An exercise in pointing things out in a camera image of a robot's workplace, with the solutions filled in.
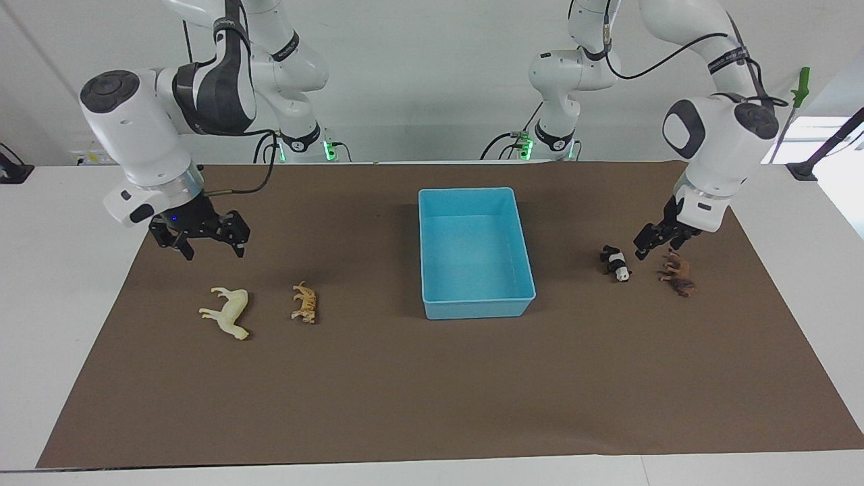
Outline black left arm base cables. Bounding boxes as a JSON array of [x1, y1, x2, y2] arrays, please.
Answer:
[[480, 101, 583, 161]]

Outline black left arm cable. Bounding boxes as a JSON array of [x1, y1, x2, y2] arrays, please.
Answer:
[[603, 19, 790, 110]]

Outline brown paper table mat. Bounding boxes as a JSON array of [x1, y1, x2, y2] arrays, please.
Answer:
[[36, 161, 864, 469]]

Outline black right arm base cables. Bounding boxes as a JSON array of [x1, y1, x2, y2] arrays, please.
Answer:
[[252, 130, 353, 163]]

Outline black clamp stand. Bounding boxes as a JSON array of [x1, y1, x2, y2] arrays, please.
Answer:
[[786, 107, 864, 182]]

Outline orange striped tiger toy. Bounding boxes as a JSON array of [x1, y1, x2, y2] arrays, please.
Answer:
[[291, 281, 318, 325]]

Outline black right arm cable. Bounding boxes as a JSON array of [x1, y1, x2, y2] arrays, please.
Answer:
[[182, 19, 279, 197]]

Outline brown lion toy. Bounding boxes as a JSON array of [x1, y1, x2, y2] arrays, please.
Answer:
[[657, 248, 697, 298]]

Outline black desk mount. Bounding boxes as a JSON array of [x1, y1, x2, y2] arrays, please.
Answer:
[[0, 143, 35, 185]]

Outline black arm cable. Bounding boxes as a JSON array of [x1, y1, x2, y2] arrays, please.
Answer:
[[603, 19, 790, 110], [182, 19, 279, 197]]

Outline cream horse toy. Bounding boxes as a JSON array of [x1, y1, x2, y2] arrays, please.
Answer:
[[198, 287, 250, 341]]

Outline green handled tool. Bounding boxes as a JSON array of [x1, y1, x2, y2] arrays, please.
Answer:
[[772, 66, 811, 163]]

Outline light blue plastic storage box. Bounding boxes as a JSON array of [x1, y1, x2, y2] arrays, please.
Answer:
[[418, 187, 537, 321]]

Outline black and white panda toy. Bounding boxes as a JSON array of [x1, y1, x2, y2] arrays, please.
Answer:
[[600, 244, 633, 283]]

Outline white wall socket box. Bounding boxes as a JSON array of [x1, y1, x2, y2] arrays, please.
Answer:
[[71, 143, 110, 167]]

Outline black arm base cables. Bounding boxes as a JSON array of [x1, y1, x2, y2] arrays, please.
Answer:
[[252, 130, 353, 163], [480, 101, 583, 161]]

